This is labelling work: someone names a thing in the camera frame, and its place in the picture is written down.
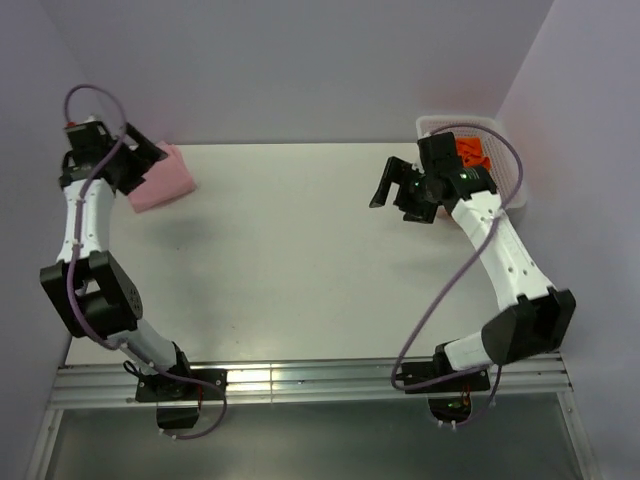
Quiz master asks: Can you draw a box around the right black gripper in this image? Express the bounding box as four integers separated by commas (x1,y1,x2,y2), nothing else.
370,156,439,224

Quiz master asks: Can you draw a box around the pink t shirt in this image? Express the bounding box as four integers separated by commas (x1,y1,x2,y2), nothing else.
127,141,197,213

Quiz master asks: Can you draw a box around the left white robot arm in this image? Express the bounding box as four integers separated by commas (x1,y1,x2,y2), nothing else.
39,118,195,399

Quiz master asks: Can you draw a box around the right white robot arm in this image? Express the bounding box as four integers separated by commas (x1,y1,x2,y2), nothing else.
370,128,576,390

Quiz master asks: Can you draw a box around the orange t shirt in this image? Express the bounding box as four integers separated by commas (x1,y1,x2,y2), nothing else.
455,137,491,171

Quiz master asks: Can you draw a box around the white plastic basket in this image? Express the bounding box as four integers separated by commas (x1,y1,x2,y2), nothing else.
416,115,518,198

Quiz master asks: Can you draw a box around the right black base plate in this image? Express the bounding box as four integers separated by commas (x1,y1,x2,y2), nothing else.
392,354,492,426

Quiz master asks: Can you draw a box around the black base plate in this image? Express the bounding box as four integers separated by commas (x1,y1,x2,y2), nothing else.
392,354,492,426
123,361,228,432

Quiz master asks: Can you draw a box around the aluminium rail frame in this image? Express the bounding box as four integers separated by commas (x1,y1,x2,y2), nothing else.
24,219,601,480

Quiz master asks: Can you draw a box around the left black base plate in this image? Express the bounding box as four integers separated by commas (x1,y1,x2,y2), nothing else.
123,361,228,432

